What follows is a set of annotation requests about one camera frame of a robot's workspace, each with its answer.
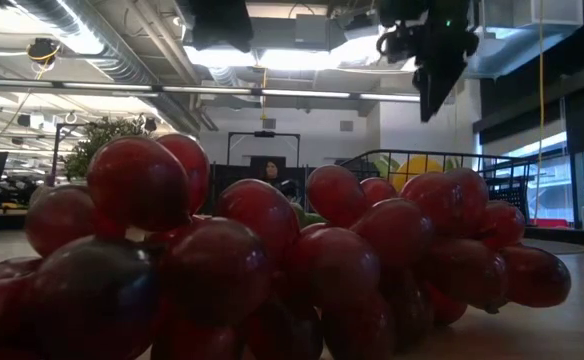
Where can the yellow bell pepper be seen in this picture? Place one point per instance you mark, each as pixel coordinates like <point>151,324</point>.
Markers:
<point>417,172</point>

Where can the person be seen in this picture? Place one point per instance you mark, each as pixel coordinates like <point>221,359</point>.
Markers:
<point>272,172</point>

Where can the black metal post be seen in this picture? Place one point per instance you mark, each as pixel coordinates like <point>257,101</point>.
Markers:
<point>54,155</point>

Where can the round silver air duct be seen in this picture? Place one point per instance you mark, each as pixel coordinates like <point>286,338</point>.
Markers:
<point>122,55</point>

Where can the small potted green plant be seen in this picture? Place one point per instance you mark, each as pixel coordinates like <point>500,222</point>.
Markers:
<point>97,140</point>

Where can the red grape bunch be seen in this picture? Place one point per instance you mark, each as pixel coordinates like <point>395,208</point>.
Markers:
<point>212,270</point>

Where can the long ceiling light bar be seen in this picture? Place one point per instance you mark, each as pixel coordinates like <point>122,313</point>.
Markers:
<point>212,90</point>

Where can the wide silver air duct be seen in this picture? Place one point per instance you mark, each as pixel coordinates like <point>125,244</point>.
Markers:
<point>512,50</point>

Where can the black metal station frame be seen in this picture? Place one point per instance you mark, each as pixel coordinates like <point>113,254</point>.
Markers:
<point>264,134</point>

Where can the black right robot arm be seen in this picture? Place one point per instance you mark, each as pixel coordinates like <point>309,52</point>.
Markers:
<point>442,25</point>

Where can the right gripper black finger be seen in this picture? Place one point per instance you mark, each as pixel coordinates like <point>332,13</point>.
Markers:
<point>434,92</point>

